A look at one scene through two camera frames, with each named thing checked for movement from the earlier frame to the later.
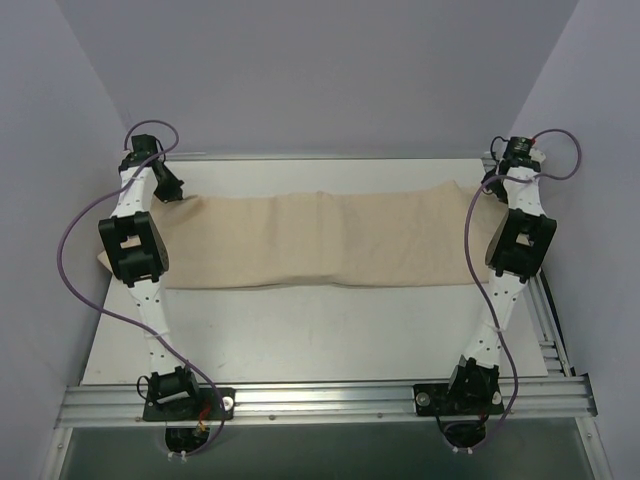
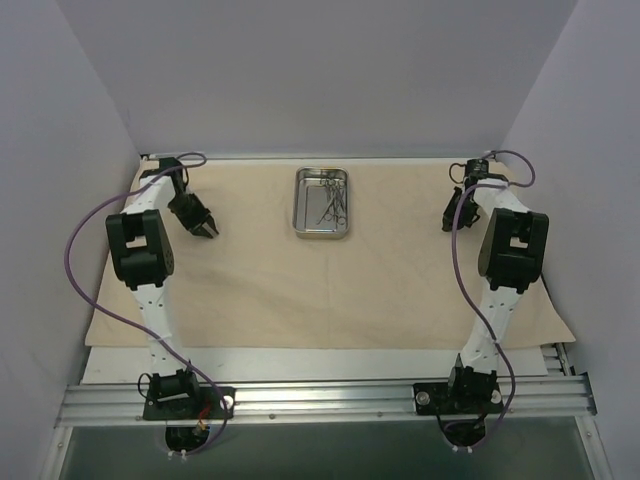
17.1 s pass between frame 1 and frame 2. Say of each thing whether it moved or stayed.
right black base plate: stayed
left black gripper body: moved
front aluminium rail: stayed
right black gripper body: moved
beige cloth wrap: moved
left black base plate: stayed
